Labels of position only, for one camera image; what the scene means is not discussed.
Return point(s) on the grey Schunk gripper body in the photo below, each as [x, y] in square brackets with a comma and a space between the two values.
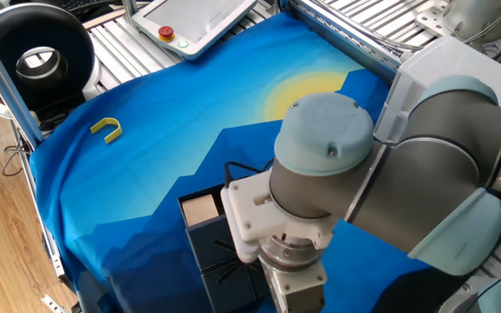
[296, 291]

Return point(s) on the navy ribboned gift box casing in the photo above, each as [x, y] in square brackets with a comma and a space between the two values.
[215, 269]

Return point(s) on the navy gift box tray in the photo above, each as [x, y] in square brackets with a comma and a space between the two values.
[209, 192]

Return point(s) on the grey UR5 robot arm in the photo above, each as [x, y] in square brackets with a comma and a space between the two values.
[407, 174]

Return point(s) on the small kraft cardboard box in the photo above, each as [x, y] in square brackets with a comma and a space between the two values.
[199, 209]

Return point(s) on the blue mountain print tablecloth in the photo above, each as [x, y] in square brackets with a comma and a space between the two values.
[146, 174]

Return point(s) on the yellow U-shaped plastic piece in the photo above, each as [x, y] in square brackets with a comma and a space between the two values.
[97, 124]

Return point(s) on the white robot teach pendant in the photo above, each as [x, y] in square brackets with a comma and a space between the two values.
[189, 26]

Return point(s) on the grey cylindrical fixture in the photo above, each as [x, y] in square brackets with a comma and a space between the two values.
[476, 17]

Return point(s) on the black keyboard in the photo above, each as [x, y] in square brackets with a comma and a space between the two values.
[76, 3]

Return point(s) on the small silver metal bracket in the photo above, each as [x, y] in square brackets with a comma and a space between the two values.
[52, 303]

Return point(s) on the aluminium table edge rail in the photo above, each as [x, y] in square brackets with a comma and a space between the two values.
[346, 39]

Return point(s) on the white metal bracket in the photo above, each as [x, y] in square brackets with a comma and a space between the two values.
[433, 15]

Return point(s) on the aluminium frame post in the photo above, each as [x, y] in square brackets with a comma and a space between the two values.
[2, 87]

